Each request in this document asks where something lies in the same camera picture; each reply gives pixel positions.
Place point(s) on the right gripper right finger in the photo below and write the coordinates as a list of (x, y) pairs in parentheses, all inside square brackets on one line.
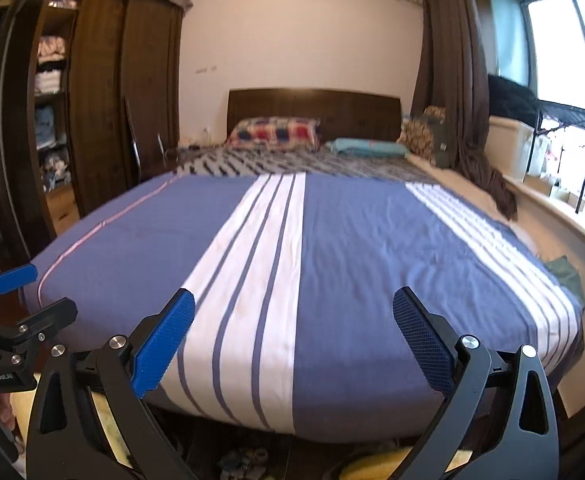
[(521, 441)]

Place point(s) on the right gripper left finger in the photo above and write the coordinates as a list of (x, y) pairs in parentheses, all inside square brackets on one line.
[(66, 439)]

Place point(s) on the yellow fluffy rug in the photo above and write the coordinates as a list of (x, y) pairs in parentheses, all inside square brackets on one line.
[(214, 450)]

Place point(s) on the dark wooden wardrobe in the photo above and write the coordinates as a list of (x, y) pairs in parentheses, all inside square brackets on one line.
[(109, 71)]

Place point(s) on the black white zigzag blanket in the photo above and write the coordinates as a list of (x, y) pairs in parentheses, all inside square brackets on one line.
[(225, 162)]

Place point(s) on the blue white striped bedsheet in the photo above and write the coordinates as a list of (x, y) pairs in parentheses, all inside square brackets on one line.
[(293, 277)]

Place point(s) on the plaid colourful pillow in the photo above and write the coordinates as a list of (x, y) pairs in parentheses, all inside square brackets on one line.
[(275, 134)]

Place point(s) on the patterned brown cushion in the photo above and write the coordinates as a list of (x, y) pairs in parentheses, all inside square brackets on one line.
[(426, 136)]

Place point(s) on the teal pillow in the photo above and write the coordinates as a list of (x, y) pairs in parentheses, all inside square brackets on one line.
[(363, 148)]

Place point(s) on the brown curtain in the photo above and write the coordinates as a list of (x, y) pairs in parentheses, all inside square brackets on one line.
[(453, 75)]

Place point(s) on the dark wooden headboard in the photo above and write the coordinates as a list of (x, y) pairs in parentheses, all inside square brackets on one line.
[(341, 114)]

